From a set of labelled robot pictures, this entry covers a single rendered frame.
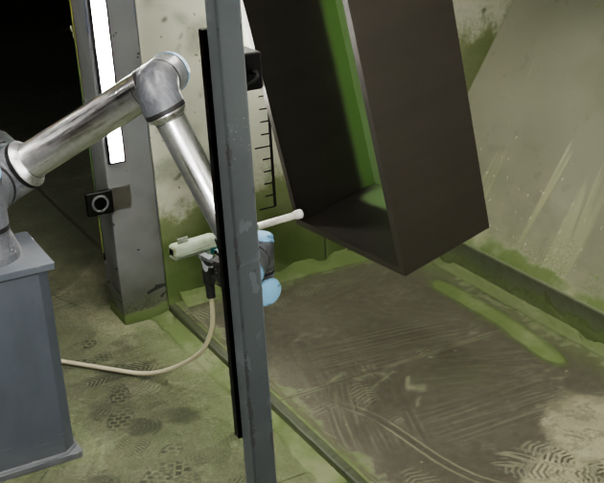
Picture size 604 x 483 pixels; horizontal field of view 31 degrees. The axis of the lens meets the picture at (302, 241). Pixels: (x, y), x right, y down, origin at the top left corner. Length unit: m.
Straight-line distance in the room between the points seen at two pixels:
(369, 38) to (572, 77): 1.44
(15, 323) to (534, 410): 1.57
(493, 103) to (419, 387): 1.45
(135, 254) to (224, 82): 2.25
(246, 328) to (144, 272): 2.09
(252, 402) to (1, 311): 1.18
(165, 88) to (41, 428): 1.10
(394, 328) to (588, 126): 1.03
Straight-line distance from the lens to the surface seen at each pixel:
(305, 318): 4.01
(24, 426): 3.32
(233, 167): 1.95
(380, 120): 3.07
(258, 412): 2.16
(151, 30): 3.92
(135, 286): 4.14
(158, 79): 2.91
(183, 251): 3.37
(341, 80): 3.72
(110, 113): 3.08
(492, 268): 4.20
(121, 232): 4.05
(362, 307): 4.07
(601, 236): 3.88
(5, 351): 3.20
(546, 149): 4.20
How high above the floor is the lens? 1.78
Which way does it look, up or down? 22 degrees down
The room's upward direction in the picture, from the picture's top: 3 degrees counter-clockwise
